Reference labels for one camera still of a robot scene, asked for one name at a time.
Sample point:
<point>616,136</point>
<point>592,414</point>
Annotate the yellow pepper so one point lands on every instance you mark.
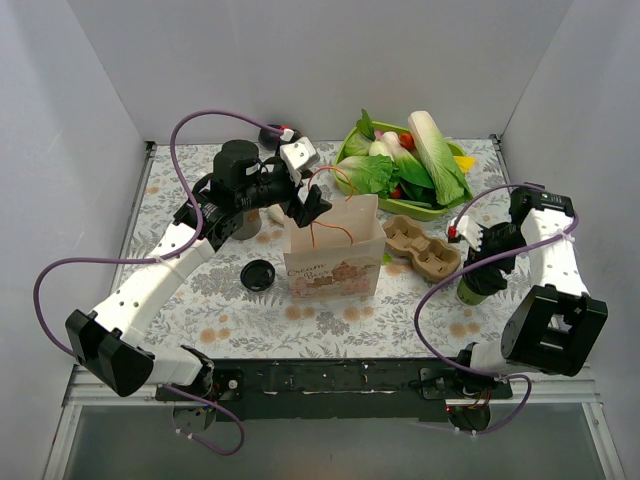
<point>465,163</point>

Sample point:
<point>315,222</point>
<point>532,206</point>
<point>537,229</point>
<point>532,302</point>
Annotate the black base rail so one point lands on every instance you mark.
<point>416,388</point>

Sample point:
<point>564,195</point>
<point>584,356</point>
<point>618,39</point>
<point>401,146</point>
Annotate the green leafy lettuce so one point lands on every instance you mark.
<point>370,174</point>

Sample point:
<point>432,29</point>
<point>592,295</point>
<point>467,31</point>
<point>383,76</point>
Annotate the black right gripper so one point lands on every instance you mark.
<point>486,267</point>

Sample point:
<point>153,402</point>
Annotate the bok choy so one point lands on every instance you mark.
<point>410,169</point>

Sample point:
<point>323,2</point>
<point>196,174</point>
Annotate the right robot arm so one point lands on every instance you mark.
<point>555,327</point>

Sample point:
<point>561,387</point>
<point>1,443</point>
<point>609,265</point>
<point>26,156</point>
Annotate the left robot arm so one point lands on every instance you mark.
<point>109,341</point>

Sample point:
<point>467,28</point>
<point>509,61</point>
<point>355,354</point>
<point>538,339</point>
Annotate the green onion bunch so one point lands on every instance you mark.
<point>276,214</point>

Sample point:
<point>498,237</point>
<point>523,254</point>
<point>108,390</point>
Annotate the purple eggplant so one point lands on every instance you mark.
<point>269,140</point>

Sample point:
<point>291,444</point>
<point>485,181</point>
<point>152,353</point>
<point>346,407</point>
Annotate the grey cup of straws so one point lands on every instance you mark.
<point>250,226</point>

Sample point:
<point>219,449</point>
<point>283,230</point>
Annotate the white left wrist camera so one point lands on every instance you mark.
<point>298,156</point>

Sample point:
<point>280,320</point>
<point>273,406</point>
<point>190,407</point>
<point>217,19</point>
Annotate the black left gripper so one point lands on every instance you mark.
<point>295,195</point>

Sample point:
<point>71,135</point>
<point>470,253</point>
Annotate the green vegetable tray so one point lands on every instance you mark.
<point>417,211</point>

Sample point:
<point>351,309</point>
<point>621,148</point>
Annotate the aluminium frame rail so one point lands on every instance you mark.
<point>86,390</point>

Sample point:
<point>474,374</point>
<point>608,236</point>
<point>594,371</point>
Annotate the long napa cabbage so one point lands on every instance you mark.
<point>451,187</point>

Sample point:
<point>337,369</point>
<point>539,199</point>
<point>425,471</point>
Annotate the brown paper takeout bag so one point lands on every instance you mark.
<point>338,255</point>

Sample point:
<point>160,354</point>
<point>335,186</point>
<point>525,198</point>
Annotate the green paper coffee cup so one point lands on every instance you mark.
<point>470,292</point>

